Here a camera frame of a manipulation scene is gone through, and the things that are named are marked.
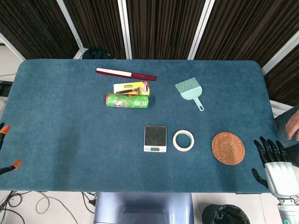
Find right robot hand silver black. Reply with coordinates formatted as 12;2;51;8
251;136;299;199

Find white tape roll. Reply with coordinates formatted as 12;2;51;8
172;130;195;152

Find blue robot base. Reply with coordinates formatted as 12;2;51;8
93;192;195;224

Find digital kitchen scale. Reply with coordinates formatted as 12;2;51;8
143;125;167;153

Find person's bare hand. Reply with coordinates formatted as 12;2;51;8
285;114;299;140

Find round woven brown coaster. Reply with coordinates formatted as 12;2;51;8
211;132;246;166

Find black trash bin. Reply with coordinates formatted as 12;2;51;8
201;204;251;224

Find mint green small brush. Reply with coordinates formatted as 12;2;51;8
175;77;205;112

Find green chips can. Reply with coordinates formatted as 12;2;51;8
105;93;150;110

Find yellow razor blister pack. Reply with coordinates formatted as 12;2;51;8
113;81;151;97

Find dark red white long box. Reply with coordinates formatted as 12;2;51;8
95;67;157;82

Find brown partition screen white frames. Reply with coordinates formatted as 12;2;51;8
0;0;299;107

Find blue table cloth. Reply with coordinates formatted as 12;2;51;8
0;59;292;193

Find black bag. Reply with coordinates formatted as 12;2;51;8
82;48;114;60

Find black clamp orange tip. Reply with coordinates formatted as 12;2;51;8
0;159;23;175
0;122;11;151

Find black box on floor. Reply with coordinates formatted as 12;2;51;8
0;80;14;97

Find black floor cable with plug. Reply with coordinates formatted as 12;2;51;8
81;191;97;214

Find grey looped floor cable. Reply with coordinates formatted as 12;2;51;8
36;191;79;224

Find black floor cable bundle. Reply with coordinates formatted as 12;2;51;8
0;190;25;224

